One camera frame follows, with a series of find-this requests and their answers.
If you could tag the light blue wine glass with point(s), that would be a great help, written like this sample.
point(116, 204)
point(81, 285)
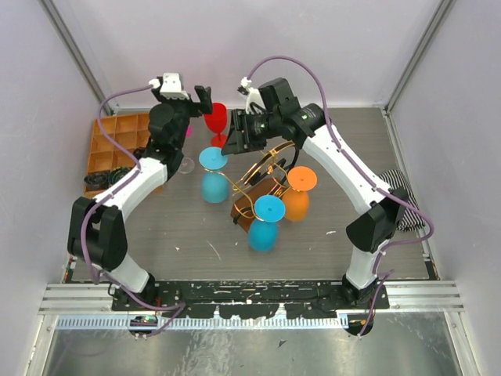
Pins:
point(214, 185)

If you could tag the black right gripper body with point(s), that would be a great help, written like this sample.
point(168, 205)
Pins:
point(257, 128)

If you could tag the wooden compartment tray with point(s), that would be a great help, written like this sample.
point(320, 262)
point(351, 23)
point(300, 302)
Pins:
point(106, 163)

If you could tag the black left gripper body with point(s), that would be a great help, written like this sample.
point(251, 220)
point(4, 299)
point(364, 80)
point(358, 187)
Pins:
point(185, 110)

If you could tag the red plastic wine glass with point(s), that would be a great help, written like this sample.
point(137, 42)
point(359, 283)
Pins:
point(216, 122)

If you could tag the clear champagne glass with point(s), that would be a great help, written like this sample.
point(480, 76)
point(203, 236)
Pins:
point(186, 166)

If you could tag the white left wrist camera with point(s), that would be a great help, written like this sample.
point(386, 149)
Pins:
point(168, 86)

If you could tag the orange plastic wine glass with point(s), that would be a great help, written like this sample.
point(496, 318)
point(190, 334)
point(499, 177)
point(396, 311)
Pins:
point(301, 180)

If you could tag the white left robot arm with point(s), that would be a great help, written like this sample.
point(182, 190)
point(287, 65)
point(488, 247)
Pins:
point(97, 225)

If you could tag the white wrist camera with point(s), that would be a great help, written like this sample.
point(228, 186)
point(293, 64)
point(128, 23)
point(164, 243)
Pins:
point(168, 86)
point(251, 94)

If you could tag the pink plastic wine glass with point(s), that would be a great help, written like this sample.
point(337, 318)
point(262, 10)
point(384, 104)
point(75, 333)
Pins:
point(188, 131)

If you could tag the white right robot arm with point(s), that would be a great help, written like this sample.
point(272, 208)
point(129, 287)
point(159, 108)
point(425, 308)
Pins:
point(272, 110)

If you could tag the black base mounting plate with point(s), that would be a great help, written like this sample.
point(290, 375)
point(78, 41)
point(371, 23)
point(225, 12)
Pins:
point(252, 299)

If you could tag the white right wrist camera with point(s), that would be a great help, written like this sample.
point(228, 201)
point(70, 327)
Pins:
point(251, 94)

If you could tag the gold wire wine glass rack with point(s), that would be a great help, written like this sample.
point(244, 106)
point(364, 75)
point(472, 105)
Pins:
point(267, 176)

